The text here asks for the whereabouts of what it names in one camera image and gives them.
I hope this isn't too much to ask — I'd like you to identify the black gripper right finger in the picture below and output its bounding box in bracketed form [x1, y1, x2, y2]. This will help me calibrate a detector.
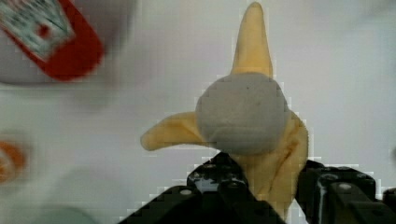
[295, 161, 396, 224]

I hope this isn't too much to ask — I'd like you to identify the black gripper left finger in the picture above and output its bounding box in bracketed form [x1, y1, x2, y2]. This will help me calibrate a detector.
[118, 153, 285, 224]

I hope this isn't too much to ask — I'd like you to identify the peeled plush banana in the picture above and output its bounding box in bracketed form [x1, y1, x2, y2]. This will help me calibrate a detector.
[140, 2, 309, 218]

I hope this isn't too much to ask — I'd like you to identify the orange round toy fruit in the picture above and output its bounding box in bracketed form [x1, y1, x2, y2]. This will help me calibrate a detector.
[0, 141, 25, 184]

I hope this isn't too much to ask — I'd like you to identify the red ketchup bottle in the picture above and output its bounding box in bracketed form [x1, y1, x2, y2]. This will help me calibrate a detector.
[0, 0, 104, 81]

